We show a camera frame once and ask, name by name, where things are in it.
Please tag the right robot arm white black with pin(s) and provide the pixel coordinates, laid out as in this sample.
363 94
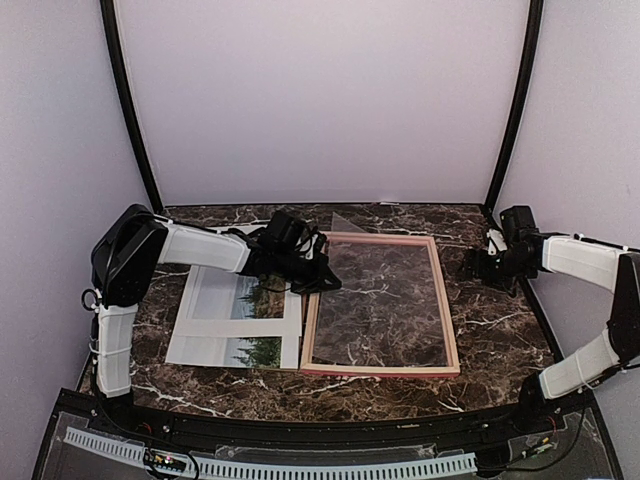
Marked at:
594 284

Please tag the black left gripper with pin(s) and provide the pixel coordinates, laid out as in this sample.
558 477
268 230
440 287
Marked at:
317 282

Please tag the clear acrylic sheet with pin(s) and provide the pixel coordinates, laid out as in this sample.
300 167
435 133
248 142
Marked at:
380 310

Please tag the landscape photo print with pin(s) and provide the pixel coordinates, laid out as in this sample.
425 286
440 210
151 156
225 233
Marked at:
228 296

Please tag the left black corner post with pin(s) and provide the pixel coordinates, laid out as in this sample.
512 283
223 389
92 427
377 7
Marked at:
126 101

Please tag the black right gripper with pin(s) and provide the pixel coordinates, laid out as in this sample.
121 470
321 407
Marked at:
480 270

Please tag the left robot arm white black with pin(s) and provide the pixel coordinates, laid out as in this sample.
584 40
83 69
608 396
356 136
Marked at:
125 258

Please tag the white photo mat board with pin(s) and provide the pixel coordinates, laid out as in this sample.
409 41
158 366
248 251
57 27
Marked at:
290 324

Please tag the black corner post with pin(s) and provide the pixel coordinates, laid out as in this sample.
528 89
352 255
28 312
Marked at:
126 101
516 111

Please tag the right black corner post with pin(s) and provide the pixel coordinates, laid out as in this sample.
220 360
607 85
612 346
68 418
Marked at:
516 111

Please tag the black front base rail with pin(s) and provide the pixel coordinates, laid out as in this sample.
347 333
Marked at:
285 412

